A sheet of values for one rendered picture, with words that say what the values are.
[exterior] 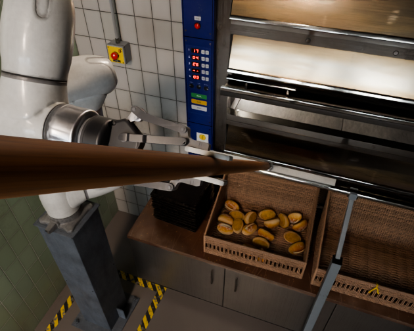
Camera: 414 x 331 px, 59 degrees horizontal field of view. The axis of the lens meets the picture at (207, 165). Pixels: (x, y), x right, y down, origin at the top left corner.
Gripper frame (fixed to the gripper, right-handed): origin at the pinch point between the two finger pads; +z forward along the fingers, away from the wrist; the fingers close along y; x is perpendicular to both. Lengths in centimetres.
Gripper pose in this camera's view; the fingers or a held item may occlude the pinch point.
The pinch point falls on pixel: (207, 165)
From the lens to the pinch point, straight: 55.4
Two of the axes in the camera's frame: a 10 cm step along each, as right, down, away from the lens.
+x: -2.5, 0.0, -9.7
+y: -2.2, 9.7, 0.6
